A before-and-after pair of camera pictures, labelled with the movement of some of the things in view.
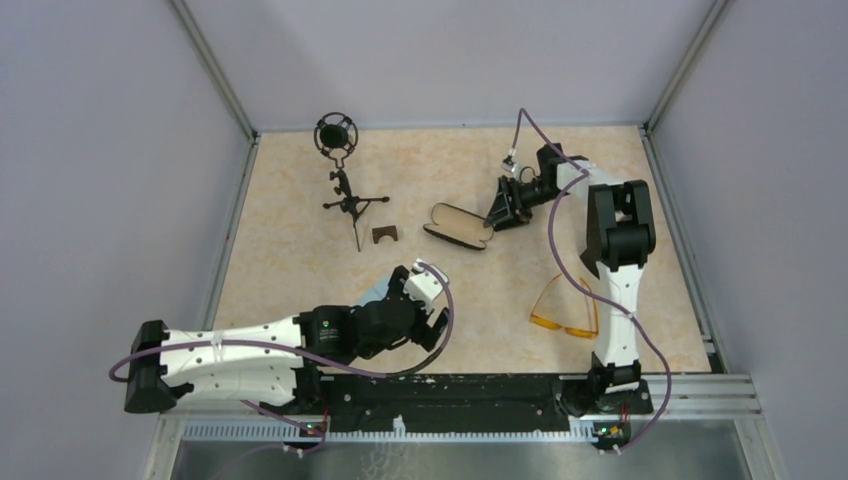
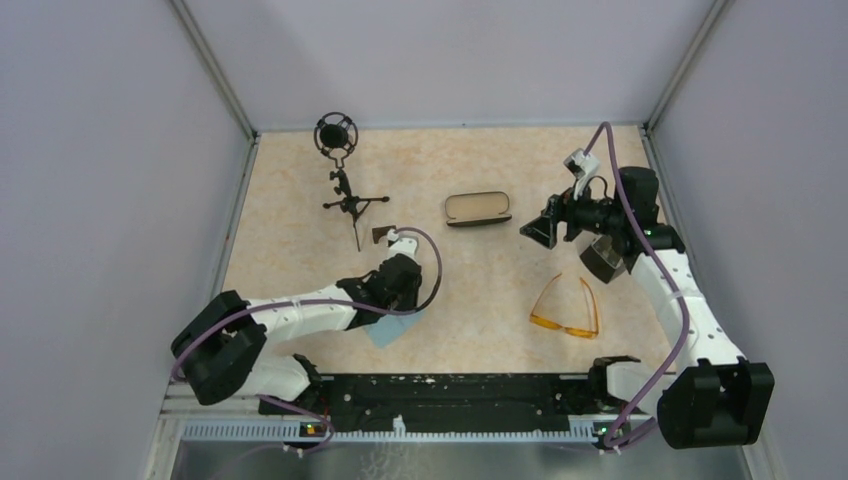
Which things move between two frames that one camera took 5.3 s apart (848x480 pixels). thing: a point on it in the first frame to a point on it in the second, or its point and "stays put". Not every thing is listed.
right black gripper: [508, 214] to [561, 208]
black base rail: [363, 402] stays put
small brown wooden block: [380, 232] stays put
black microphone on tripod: [336, 134] stays put
